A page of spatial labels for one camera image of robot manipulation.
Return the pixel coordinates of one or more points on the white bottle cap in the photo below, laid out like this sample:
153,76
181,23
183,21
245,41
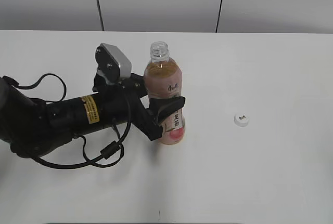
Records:
241,120

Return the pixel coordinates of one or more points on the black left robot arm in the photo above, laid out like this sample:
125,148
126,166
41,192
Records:
33,126

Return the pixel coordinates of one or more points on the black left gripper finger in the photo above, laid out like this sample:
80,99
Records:
163,108

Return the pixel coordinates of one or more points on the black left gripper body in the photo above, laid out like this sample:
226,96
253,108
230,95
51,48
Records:
120,102

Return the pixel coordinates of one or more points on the peach oolong tea bottle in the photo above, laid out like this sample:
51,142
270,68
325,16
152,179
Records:
163,80

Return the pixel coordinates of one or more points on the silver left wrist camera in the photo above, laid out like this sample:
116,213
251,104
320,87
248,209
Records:
113,65

